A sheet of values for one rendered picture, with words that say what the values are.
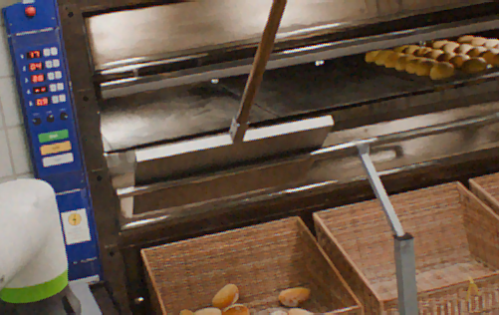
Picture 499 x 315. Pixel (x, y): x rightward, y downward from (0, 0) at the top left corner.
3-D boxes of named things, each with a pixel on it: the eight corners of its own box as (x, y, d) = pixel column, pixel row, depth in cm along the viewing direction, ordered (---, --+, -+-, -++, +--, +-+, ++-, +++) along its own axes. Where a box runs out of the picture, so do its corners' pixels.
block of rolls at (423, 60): (361, 62, 344) (360, 49, 343) (460, 43, 353) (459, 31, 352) (436, 81, 286) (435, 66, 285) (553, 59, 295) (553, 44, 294)
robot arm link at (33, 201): (-26, 311, 131) (-50, 203, 127) (17, 271, 146) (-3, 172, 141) (45, 311, 127) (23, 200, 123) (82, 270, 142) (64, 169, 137)
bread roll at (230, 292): (230, 278, 256) (241, 290, 253) (235, 286, 262) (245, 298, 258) (207, 299, 255) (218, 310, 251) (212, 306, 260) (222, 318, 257)
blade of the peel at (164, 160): (334, 124, 216) (330, 115, 217) (137, 160, 205) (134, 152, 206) (303, 180, 247) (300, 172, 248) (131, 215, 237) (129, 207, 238)
